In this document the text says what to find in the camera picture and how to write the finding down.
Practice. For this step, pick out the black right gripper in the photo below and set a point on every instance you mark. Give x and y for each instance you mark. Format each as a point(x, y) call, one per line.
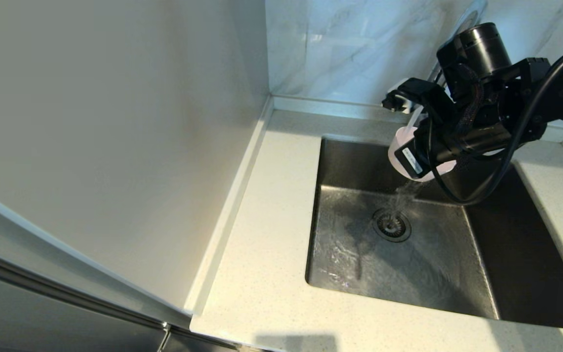
point(438, 146)

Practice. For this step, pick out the pink bowl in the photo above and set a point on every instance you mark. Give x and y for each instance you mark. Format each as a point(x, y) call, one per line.
point(396, 146)

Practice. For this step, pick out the chrome gooseneck faucet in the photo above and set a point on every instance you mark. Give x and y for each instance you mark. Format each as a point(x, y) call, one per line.
point(472, 14)

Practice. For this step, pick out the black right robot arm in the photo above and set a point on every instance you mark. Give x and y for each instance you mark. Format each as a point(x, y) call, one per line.
point(487, 49)

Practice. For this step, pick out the stainless steel sink basin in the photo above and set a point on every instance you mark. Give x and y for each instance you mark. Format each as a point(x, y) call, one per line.
point(433, 278)

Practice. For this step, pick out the round metal drain strainer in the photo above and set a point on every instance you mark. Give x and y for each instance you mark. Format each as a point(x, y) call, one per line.
point(392, 227)

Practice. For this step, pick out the white cabinet side panel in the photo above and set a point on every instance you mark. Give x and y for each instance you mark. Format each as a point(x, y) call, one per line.
point(115, 146)

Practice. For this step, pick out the grey steel appliance front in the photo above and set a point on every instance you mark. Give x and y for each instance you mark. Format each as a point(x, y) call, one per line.
point(17, 318)

